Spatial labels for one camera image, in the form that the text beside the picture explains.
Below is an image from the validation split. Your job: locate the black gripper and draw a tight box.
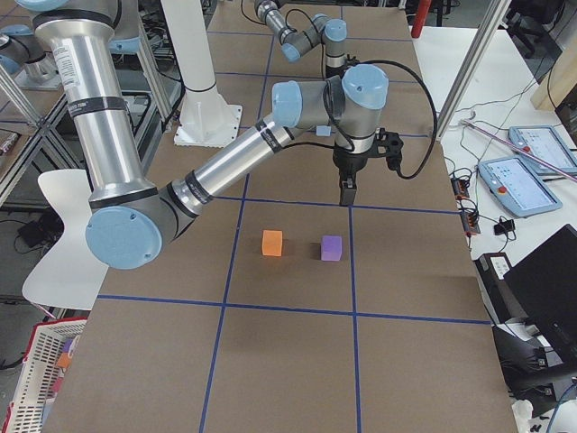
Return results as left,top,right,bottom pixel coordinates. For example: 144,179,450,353
333,148,370,207

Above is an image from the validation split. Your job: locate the light blue foam block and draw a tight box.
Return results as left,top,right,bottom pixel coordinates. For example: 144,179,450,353
316,125,332,136

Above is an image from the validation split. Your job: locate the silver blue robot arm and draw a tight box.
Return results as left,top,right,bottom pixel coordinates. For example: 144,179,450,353
254,1,348,78
23,1,389,270

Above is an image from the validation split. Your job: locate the purple foam block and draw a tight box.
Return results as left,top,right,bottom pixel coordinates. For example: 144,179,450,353
321,235,343,262

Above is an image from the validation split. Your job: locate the orange foam block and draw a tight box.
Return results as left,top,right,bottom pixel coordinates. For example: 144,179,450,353
261,229,283,257

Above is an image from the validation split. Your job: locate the metal rod with white hook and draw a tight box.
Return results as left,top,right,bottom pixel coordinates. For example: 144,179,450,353
460,120,576,179

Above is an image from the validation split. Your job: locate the near blue teach pendant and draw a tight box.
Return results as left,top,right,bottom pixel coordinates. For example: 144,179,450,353
478,156,563,217

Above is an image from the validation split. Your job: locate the blue teach pendant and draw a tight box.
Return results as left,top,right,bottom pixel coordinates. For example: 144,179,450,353
508,125,576,176
478,156,563,217

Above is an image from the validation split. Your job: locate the red cylinder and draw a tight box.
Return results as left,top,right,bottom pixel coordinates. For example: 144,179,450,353
411,0,432,39

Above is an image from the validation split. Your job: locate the far blue teach pendant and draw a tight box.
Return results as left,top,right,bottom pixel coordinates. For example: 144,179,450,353
508,125,576,176

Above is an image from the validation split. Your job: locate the black computer monitor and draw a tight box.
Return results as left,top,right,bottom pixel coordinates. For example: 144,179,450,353
504,224,576,363

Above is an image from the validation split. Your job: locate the white plastic basket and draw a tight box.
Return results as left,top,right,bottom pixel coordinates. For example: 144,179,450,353
2,318,87,432

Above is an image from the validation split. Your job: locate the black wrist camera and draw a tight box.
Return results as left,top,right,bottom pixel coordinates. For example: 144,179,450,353
373,128,404,172

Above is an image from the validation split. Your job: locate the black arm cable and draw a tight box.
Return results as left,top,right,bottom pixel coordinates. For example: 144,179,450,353
288,60,439,180
241,0,330,41

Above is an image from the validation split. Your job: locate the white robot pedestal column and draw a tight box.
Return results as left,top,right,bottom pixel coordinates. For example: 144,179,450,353
161,0,243,148

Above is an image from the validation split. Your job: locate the aluminium frame post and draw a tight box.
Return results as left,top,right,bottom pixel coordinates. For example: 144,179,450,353
435,0,511,141

